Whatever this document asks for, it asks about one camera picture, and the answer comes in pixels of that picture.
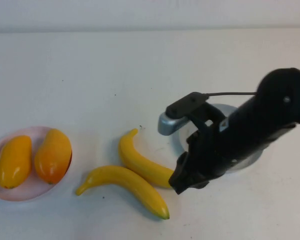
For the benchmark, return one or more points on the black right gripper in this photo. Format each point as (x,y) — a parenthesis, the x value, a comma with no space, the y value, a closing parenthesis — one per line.
(215,152)

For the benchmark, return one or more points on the short yellow banana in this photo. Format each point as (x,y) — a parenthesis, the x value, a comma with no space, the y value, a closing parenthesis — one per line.
(140,162)

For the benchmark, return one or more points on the long yellow banana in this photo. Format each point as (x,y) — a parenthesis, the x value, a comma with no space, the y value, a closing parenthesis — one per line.
(130,180)

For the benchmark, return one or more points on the mango with orange blush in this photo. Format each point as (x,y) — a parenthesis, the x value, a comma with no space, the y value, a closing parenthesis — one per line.
(52,157)

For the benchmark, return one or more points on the plain yellow mango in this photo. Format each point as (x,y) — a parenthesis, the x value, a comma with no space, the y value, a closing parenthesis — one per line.
(13,162)

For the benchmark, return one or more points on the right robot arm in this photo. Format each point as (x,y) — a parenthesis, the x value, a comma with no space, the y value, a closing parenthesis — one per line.
(277,107)

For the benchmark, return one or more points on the grey-blue plastic plate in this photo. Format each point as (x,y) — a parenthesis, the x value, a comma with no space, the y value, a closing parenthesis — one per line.
(225,108)

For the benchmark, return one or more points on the pink plastic plate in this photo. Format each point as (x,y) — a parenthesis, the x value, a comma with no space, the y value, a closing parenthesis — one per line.
(40,193)

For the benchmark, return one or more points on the black and silver right wrist camera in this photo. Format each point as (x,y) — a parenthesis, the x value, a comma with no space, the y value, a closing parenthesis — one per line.
(185,105)

